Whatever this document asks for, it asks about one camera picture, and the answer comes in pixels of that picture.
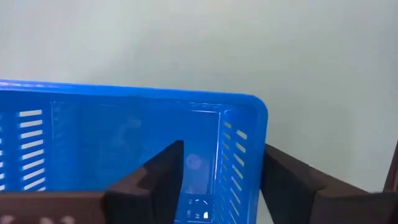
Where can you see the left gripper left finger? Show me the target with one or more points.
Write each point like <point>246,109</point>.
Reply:
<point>155,193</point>

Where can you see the blue slotted plastic basket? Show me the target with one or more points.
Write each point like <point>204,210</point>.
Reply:
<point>93,140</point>

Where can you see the green table mat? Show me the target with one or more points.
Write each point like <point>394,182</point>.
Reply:
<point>199,40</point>

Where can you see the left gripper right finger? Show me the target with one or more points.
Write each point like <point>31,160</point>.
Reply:
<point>295,193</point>

